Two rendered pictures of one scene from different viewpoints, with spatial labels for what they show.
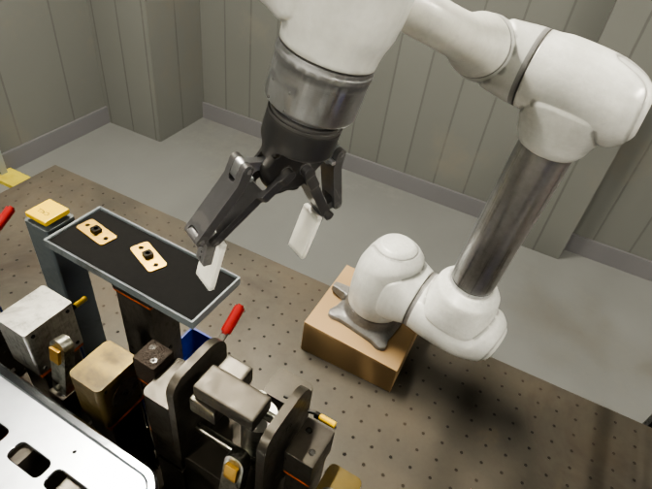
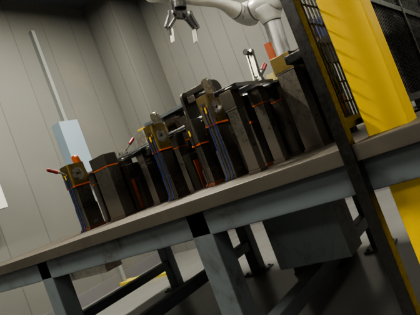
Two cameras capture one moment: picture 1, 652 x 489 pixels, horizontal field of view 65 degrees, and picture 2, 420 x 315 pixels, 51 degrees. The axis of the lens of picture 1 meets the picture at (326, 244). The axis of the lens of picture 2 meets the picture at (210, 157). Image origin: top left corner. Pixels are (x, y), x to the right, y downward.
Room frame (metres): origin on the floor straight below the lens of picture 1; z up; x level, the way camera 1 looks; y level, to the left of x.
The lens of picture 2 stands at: (-1.76, -0.35, 0.76)
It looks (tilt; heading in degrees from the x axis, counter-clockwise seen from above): 2 degrees up; 13
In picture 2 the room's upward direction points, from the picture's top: 21 degrees counter-clockwise
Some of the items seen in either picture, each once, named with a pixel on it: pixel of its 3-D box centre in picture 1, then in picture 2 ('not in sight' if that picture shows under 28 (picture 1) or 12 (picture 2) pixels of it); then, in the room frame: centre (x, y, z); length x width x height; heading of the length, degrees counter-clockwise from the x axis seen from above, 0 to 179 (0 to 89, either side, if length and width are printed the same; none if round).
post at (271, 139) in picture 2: not in sight; (268, 124); (-0.14, -0.22, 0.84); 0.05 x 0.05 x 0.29; 66
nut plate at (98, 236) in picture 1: (96, 230); not in sight; (0.75, 0.46, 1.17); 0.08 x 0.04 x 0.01; 59
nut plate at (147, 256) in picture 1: (147, 254); not in sight; (0.70, 0.34, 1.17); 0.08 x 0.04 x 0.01; 47
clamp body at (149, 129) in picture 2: not in sight; (164, 162); (0.10, 0.29, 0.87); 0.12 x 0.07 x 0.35; 156
